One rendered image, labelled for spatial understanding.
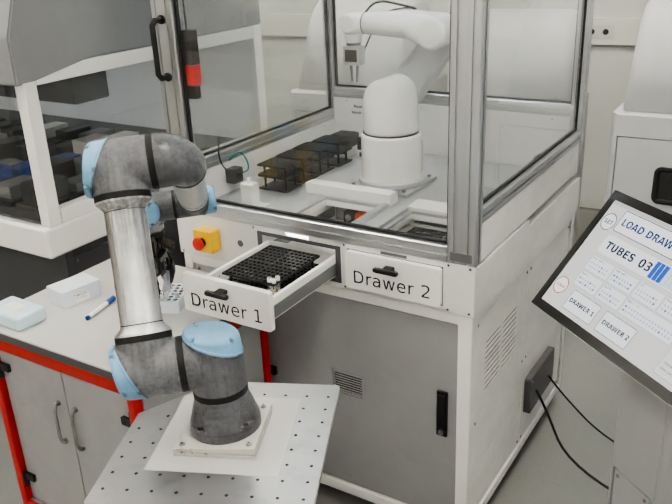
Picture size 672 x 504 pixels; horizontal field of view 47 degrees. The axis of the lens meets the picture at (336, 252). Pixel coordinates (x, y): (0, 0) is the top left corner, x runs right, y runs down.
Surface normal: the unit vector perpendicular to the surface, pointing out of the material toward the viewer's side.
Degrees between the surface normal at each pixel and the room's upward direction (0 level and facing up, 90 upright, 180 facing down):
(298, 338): 90
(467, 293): 90
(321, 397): 0
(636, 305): 50
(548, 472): 0
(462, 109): 90
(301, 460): 0
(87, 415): 90
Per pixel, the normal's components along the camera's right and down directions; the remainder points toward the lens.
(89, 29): 0.85, 0.17
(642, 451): -0.94, 0.16
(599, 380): -0.04, -0.92
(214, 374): 0.18, 0.33
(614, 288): -0.75, -0.47
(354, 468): -0.53, 0.35
